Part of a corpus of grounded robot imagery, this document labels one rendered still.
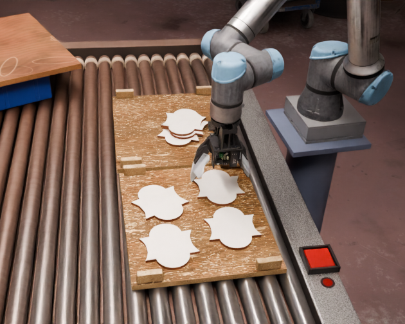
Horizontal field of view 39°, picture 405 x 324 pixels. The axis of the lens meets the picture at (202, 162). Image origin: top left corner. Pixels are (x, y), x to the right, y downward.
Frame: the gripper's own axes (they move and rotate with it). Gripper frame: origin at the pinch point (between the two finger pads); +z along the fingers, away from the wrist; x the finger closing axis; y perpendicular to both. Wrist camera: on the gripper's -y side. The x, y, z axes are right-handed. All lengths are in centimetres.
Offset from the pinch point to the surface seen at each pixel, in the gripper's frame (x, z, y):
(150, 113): -13.7, 3.6, -40.5
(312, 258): 16.5, 4.1, 27.7
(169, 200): -13.7, 2.6, 4.2
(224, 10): 86, 99, -368
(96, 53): -29, 5, -89
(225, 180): 2.4, 2.7, -2.1
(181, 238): -12.8, 2.5, 18.7
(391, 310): 85, 97, -25
